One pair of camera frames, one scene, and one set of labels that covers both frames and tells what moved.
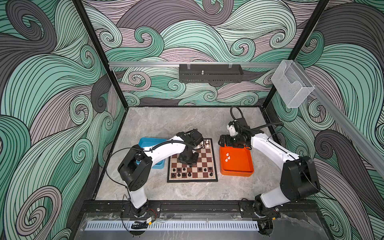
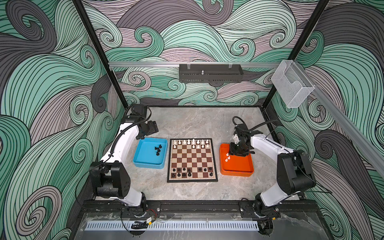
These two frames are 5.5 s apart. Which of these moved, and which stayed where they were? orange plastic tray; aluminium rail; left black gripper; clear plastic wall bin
Moved: left black gripper
Stayed: orange plastic tray; aluminium rail; clear plastic wall bin
